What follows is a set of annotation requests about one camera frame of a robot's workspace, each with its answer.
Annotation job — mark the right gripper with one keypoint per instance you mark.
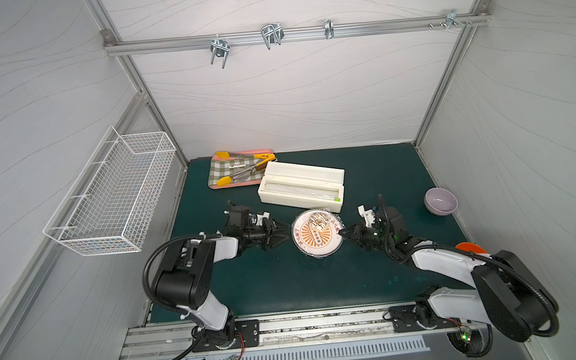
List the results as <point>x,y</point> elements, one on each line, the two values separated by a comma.
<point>366,233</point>

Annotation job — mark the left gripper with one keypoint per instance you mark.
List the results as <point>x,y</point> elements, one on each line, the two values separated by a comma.
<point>269,230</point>

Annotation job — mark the clear plastic wrap sheet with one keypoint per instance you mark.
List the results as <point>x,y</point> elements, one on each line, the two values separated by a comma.
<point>318,231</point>

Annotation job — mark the round patterned plate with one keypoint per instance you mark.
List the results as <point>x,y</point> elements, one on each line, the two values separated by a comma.
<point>317,232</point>

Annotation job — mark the white plastic wrap dispenser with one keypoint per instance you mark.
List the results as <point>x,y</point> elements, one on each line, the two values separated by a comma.
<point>303,186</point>

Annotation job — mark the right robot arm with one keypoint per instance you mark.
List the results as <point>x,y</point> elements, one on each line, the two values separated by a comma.
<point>500,291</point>

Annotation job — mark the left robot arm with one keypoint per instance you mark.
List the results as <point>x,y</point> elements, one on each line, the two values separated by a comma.
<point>177,276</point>

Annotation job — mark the purple bowl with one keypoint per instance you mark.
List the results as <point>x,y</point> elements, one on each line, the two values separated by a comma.
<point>440,202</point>

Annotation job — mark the green checkered cloth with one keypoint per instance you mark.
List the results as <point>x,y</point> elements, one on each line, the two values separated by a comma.
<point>236,170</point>

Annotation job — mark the yellow tongs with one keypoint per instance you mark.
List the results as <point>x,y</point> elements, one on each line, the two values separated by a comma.
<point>237,162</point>

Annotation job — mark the pink tray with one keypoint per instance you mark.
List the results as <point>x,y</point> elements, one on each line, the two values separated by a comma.
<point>240,168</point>

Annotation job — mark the orange bowl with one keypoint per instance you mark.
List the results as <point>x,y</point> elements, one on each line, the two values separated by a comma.
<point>471,248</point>

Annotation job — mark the metal hook clamp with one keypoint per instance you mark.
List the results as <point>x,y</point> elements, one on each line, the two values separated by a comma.
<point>329,29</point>
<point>219,49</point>
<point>451,21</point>
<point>272,34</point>

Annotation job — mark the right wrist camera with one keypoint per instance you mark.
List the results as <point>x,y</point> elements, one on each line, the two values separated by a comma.
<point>368,214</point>

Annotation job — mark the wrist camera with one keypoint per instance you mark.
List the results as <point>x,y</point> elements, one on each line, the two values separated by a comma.
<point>257,219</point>
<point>368,214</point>

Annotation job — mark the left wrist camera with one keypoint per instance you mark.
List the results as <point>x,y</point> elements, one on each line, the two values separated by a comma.
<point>257,219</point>

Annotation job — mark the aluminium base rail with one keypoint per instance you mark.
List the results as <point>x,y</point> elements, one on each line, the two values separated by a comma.
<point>260,332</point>

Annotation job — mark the white wire basket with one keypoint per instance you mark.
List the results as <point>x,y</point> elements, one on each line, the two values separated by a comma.
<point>110,205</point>

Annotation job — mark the aluminium top rail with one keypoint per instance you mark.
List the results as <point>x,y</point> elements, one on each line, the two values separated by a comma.
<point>291,35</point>

